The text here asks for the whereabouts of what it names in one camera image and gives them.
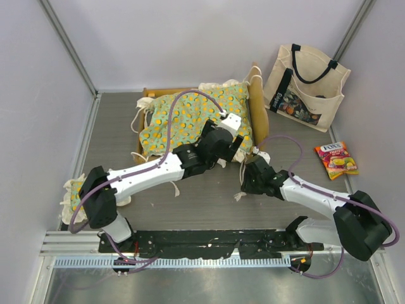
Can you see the beige canvas tote bag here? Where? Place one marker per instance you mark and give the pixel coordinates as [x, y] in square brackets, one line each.
[305, 85]

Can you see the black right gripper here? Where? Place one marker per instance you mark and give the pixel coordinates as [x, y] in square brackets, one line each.
[246, 185]

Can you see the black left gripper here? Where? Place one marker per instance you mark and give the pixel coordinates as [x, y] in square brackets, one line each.
[230, 152]

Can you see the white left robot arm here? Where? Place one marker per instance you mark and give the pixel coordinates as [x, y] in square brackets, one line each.
[102, 190]

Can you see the aluminium rail with cable duct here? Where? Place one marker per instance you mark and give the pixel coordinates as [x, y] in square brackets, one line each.
[92, 250]

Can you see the lemon print pet mattress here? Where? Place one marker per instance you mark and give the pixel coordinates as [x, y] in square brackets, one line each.
[189, 116]

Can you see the small lemon print pillow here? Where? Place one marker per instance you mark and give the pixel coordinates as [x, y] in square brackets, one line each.
[71, 200]

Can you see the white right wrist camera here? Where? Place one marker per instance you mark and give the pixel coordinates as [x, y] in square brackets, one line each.
[263, 154]

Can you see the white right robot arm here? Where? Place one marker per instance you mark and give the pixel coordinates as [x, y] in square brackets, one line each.
[353, 221]

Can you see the wooden pet bed frame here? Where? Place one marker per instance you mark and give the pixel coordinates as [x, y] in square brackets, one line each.
[255, 104]

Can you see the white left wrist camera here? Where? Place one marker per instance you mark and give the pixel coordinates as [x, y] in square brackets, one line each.
[231, 122]

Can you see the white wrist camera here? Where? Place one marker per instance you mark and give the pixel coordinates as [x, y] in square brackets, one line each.
[263, 154]
[231, 122]

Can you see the Fox's candy packet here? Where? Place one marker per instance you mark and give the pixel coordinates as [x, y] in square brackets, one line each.
[336, 160]

